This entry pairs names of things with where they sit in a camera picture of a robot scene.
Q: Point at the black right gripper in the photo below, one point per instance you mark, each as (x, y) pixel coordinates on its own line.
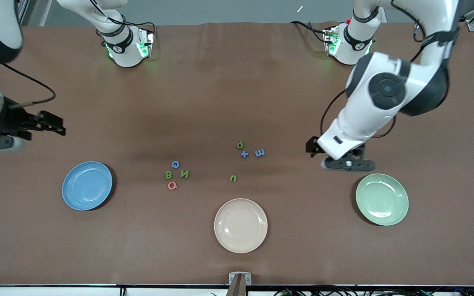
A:
(12, 121)

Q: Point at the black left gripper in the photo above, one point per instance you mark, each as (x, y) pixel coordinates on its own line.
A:
(312, 146)

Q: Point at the blue foam letter m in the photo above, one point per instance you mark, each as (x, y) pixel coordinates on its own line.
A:
(260, 153)

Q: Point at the blue foam plus sign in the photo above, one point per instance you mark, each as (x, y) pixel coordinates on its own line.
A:
(244, 154)

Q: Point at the blue foam letter G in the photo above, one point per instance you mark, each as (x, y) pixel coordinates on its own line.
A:
(173, 165)

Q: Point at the green foam letter B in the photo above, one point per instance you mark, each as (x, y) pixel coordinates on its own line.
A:
(166, 175)

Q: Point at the pink foam letter Q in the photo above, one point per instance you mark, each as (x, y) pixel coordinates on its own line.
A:
(169, 186)

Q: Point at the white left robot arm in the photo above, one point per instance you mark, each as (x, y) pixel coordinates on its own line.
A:
(358, 123)

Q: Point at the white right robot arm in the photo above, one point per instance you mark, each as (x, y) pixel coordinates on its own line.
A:
(128, 57)

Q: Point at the green plate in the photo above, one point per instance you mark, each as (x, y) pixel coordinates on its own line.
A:
(382, 199)

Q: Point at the blue plate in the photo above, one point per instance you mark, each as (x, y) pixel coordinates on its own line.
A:
(87, 187)

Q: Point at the beige plate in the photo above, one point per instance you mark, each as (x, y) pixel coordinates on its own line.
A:
(241, 225)

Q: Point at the brown table mat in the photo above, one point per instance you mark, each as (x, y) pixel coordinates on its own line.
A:
(220, 102)

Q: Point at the white table edge rail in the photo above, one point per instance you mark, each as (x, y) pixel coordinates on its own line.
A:
(35, 292)

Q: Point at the silver metal clamp bracket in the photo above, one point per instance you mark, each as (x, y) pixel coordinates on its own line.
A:
(232, 278)

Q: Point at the camera mast pole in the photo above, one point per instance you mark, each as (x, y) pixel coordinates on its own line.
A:
(238, 290)

